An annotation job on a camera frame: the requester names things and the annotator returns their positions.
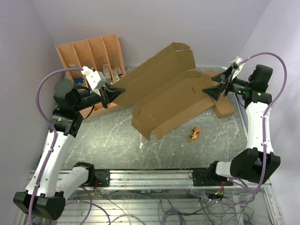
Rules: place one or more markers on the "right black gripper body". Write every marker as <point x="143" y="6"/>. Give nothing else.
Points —
<point x="229" y="86"/>

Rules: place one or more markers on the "orange toy car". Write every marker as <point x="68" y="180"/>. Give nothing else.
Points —
<point x="194" y="133"/>

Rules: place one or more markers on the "small folded cardboard box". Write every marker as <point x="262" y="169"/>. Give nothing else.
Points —
<point x="223" y="108"/>

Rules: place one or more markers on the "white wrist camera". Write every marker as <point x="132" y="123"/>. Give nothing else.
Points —
<point x="236" y="65"/>
<point x="95" y="79"/>

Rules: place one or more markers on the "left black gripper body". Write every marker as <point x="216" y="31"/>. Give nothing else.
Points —
<point x="102" y="96"/>

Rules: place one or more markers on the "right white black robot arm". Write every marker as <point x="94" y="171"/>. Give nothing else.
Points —
<point x="257" y="162"/>

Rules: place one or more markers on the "folded cardboard box middle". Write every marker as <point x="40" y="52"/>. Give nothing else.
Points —
<point x="212" y="75"/>

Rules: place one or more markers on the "large cardboard box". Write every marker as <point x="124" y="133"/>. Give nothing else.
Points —
<point x="164" y="92"/>

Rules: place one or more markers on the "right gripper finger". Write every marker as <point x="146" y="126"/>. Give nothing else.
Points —
<point x="224" y="76"/>
<point x="215" y="91"/>

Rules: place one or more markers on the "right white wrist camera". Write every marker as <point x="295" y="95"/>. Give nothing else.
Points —
<point x="236" y="65"/>

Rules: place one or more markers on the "aluminium mounting rail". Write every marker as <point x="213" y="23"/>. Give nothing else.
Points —
<point x="150" y="179"/>

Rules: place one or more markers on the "peach plastic file organizer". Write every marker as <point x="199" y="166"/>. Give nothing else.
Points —
<point x="100" y="53"/>

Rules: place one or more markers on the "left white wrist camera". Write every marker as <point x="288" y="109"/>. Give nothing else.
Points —
<point x="95" y="79"/>

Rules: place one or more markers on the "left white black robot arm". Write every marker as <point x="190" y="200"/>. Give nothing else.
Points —
<point x="44" y="196"/>

